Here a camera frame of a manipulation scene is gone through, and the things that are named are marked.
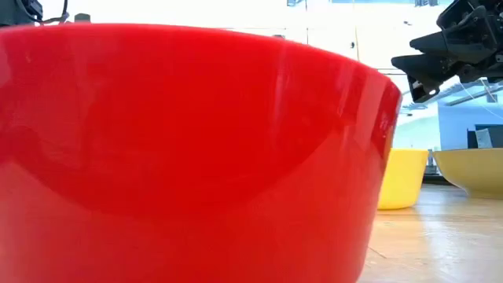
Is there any black aluminium table frame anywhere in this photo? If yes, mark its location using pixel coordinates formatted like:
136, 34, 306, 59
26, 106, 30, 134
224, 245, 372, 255
422, 172, 457, 186

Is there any mustard bowl with terrazzo inside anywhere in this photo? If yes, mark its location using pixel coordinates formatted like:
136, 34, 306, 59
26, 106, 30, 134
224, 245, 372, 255
431, 147, 503, 200

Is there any white paper sheet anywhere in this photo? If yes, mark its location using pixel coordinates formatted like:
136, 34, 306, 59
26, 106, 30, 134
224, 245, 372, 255
475, 128, 493, 149

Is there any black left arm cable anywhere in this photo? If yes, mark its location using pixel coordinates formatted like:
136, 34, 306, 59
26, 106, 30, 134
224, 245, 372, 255
15, 0, 70, 25

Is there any dark background monitor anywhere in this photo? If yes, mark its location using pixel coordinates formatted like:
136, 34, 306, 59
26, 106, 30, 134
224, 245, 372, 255
466, 123, 503, 149

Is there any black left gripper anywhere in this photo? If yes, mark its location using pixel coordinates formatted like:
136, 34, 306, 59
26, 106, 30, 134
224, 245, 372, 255
0, 0, 44, 27

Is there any red plastic mini bowl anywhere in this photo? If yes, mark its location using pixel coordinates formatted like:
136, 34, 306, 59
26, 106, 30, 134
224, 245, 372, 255
0, 22, 404, 283

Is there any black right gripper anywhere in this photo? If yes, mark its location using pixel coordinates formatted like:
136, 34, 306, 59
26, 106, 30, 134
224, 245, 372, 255
391, 0, 503, 104

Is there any gray slanted ceiling beam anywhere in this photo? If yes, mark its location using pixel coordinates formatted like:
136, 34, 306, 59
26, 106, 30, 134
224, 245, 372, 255
446, 84, 503, 107

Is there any yellow plastic mini bowl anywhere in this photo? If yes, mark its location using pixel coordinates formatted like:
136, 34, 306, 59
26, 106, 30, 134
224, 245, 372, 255
376, 148, 430, 211

